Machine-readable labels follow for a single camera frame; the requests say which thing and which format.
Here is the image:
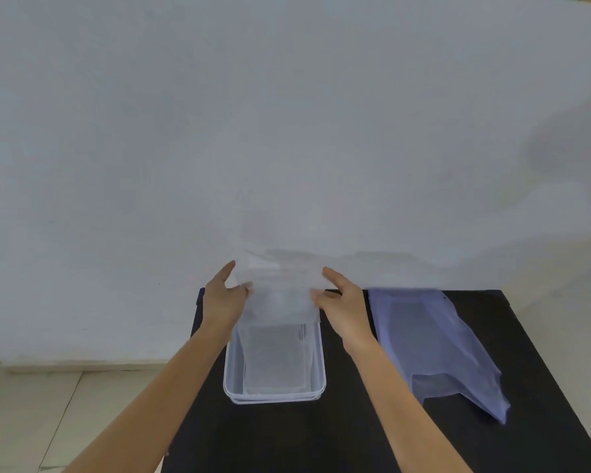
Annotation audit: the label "person's right hand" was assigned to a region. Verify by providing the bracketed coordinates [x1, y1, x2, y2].
[310, 267, 376, 354]

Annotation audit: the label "person's left hand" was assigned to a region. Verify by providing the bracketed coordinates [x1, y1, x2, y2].
[200, 260, 254, 335]

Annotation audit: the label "clear plastic bag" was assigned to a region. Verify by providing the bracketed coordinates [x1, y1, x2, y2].
[230, 249, 326, 394]

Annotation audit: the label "person's right forearm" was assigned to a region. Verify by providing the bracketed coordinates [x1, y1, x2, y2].
[345, 336, 473, 473]

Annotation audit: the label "person's left forearm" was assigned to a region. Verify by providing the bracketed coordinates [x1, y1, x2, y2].
[61, 322, 233, 473]

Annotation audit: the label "clear plastic container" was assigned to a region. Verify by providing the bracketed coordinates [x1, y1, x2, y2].
[223, 322, 327, 404]

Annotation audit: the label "pile of clear plastic bags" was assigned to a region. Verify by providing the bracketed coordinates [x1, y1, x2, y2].
[368, 288, 511, 425]

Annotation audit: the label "black table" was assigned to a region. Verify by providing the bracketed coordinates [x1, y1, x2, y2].
[161, 288, 591, 473]

